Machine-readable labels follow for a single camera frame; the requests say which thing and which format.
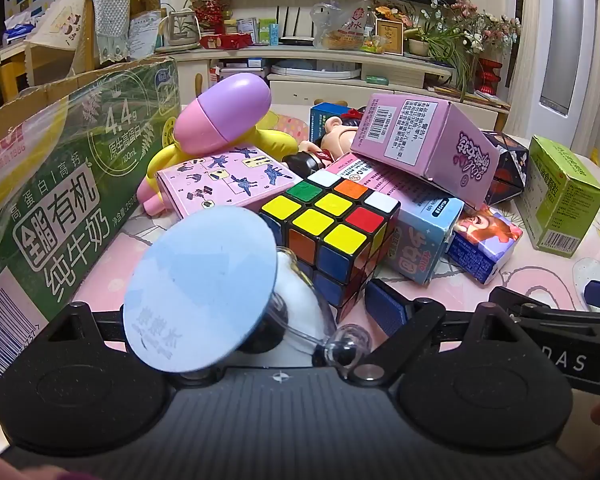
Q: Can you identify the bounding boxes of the small blue cartoon box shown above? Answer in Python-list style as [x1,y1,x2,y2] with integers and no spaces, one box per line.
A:
[447,205,524,286]

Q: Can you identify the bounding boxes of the flat red box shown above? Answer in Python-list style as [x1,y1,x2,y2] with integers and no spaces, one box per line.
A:
[200,33,254,51]

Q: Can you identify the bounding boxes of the cream television cabinet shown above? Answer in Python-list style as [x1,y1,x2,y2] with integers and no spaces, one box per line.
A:
[155,42,512,131]

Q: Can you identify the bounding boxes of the black-haired doll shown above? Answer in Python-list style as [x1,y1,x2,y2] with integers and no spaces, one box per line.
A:
[282,110,367,179]

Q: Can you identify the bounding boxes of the dark polyhedron box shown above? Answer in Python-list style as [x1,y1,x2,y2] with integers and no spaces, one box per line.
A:
[480,130,531,206]

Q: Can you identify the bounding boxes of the pink and blue box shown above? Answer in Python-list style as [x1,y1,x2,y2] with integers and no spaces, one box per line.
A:
[325,152,464,287]

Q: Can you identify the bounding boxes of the pink box with diagram print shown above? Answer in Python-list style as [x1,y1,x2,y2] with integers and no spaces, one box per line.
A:
[155,144,306,221]

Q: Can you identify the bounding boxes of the wooden picture frame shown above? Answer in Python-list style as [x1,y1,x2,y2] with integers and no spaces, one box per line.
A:
[375,17,406,56]

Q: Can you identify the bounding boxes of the pink artificial flowers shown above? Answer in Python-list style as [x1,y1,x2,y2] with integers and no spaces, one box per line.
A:
[427,0,524,58]

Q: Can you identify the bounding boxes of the white paper sheet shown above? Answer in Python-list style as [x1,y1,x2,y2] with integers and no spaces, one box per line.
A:
[127,10,163,58]

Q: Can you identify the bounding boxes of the small green drink carton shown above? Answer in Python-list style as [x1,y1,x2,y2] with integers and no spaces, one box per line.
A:
[258,19,280,46]

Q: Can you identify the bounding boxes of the black router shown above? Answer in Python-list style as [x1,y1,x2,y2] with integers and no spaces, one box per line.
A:
[278,5,315,47]

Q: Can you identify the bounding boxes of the large pink barcode box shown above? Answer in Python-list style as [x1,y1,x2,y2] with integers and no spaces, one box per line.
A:
[349,92,499,211]

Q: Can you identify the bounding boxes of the potted green plant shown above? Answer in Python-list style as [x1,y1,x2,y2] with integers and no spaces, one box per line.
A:
[405,22,486,103]

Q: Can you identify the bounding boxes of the wooden chair with lace cover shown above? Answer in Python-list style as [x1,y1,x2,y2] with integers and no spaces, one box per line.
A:
[82,0,133,68]

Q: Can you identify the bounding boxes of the red vase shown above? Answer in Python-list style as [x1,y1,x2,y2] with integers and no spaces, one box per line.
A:
[475,57,503,96]

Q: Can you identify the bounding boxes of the green printed cardboard carton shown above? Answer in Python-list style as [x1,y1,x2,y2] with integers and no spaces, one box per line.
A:
[0,55,182,411]

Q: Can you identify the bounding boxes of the yellow toy with purple capsule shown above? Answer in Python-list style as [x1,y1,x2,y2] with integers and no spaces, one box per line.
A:
[136,72,301,218]

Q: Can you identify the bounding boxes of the cream paper bag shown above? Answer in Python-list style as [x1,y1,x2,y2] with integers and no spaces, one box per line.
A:
[25,0,88,57]

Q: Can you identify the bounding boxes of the red berry branches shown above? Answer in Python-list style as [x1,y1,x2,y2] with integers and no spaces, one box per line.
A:
[189,0,232,32]

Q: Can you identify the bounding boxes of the clear dome toy blue base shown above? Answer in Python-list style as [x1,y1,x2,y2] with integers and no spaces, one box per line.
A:
[122,205,376,380]

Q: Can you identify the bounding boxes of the white standing air conditioner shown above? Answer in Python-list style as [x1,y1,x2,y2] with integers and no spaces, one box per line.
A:
[527,0,600,157]

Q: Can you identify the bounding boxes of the clear plastic bag of snacks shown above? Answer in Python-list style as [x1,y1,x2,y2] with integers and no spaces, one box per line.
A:
[311,0,382,52]

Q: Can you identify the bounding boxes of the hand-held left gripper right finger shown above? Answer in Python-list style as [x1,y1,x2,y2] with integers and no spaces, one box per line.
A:
[352,277,532,383]

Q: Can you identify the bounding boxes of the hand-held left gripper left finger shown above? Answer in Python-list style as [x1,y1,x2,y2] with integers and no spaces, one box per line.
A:
[42,301,133,357]

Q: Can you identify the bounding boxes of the colourful puzzle cube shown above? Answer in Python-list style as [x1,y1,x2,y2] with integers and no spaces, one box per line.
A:
[257,169,402,324]

